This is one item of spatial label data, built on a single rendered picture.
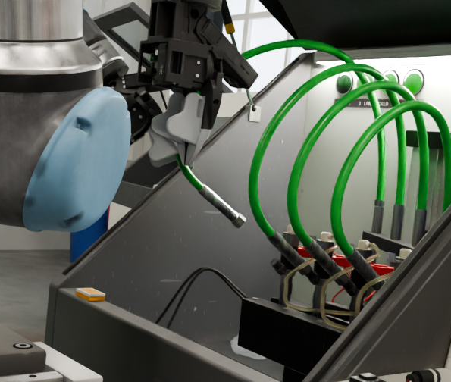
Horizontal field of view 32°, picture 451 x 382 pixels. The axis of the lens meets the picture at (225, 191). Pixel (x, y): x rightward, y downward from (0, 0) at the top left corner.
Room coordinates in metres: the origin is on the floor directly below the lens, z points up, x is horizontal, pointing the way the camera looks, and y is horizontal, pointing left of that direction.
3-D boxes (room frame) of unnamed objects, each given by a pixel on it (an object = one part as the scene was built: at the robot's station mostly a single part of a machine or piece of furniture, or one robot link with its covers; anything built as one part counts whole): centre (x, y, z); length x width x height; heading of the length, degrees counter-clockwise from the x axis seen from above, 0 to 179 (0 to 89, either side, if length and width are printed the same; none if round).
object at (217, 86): (0.99, 0.04, 1.29); 0.05 x 0.02 x 0.09; 37
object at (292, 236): (1.27, -0.11, 0.99); 0.05 x 0.03 x 0.21; 126
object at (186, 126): (0.98, 0.06, 1.24); 0.06 x 0.03 x 0.09; 127
